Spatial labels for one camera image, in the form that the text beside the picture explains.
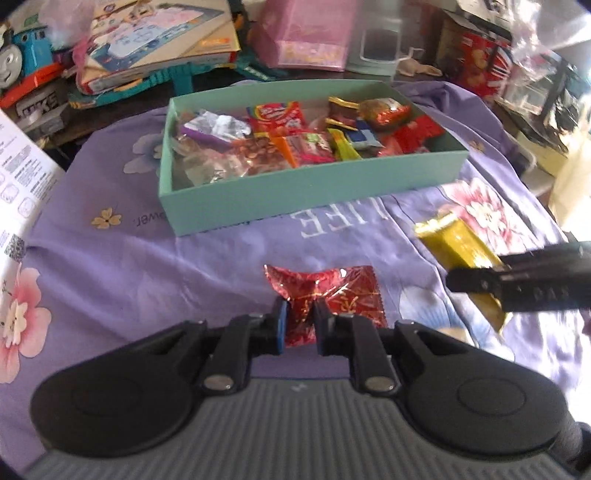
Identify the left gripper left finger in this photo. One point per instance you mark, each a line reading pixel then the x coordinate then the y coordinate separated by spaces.
pixel 227 352

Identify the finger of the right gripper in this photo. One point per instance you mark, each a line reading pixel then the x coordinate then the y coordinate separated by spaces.
pixel 551 254
pixel 475 280

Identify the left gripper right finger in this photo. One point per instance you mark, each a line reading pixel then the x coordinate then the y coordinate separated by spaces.
pixel 356 338

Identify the gold foil snack bar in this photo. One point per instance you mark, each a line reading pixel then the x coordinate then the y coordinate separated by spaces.
pixel 454 245

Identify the red foil candy packet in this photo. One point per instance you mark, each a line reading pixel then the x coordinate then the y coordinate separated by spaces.
pixel 345 290

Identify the red hello kitty packet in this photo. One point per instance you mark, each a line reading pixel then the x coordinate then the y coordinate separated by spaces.
pixel 411 137

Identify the yellow green candy packet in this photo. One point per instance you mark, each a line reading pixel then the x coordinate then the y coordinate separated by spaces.
pixel 343 148

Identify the blue snack bar packet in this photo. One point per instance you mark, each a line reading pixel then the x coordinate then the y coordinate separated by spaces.
pixel 363 140

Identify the orange yellow noodle snack bag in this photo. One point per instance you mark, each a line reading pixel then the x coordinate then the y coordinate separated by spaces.
pixel 384 113

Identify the red small snack packet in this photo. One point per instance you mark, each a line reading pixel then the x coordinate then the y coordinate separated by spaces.
pixel 342 114

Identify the red rainbow candy packet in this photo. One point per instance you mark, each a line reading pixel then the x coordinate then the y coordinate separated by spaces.
pixel 276 119

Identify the silver purple snack packet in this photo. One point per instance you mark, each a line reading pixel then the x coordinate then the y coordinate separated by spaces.
pixel 215 129

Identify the pink floral snack packet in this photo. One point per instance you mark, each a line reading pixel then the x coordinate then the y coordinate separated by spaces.
pixel 312 148

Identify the orange clear snack bag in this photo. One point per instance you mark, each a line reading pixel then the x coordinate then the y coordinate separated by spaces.
pixel 259 156

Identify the pink blue candy packet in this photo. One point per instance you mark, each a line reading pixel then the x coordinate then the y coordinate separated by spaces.
pixel 195 164

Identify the orange snack packet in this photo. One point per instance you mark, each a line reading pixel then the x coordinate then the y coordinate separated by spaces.
pixel 283 146

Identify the purple floral cloth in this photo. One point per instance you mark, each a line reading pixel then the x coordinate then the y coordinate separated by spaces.
pixel 101 266

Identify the red cookie box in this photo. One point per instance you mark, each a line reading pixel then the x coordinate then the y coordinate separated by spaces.
pixel 475 59

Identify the teal cardboard tray box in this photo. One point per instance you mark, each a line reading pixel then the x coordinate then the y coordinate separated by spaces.
pixel 226 203

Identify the mint green appliance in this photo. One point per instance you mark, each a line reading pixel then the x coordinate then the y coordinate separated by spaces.
pixel 384 34

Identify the white printed paper sheet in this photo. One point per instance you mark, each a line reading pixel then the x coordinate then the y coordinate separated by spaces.
pixel 28 177

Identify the teal toy track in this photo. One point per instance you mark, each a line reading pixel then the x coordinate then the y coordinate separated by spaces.
pixel 181 79

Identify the pink gift bag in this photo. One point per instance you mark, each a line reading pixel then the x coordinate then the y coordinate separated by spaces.
pixel 301 34

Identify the toy drawing board box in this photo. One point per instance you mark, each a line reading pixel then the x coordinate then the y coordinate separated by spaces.
pixel 130 40

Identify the blue toy train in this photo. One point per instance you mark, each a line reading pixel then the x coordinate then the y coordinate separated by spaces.
pixel 27 63

